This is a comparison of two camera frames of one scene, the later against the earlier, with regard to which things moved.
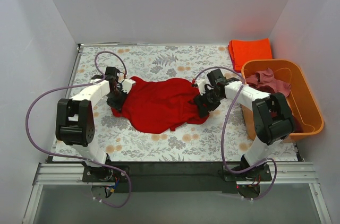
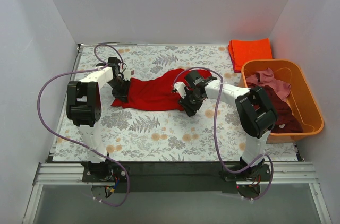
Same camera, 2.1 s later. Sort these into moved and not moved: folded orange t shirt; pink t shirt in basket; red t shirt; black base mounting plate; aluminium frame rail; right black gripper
Moved: right black gripper; red t shirt
Not moved: folded orange t shirt; black base mounting plate; pink t shirt in basket; aluminium frame rail
